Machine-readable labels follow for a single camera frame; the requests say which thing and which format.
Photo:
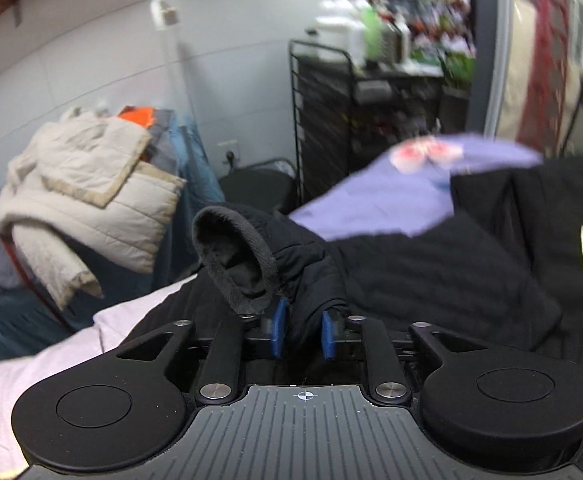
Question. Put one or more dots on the red patterned cloth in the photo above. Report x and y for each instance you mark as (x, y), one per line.
(544, 60)

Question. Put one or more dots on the wall power outlet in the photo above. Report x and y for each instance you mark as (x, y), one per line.
(229, 150)

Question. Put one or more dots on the black round stool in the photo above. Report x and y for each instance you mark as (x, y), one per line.
(259, 185)

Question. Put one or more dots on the purple floral bedsheet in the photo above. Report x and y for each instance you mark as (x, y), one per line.
(371, 195)

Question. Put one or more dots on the green bottle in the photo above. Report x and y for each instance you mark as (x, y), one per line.
(372, 30)

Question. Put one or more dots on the white jar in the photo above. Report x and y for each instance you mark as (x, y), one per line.
(339, 35)

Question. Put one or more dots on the white pole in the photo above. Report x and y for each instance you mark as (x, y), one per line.
(171, 60)

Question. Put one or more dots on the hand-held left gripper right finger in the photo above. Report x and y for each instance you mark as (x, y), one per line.
(328, 336)

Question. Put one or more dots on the grey door frame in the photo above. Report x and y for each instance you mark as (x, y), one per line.
(491, 45)

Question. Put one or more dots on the black sweatshirt with white print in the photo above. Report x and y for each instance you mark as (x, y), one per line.
(521, 210)

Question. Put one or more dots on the pale pink bedsheet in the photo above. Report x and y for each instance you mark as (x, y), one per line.
(31, 375)

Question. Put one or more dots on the black quilted jacket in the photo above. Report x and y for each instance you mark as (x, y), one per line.
(421, 280)

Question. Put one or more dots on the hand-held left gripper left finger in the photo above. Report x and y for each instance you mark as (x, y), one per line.
(279, 329)

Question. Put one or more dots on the cream puffer jacket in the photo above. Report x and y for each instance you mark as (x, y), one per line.
(86, 185)

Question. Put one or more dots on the blue quilt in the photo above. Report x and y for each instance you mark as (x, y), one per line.
(21, 325)

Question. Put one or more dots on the orange garment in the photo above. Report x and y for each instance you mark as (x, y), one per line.
(139, 117)

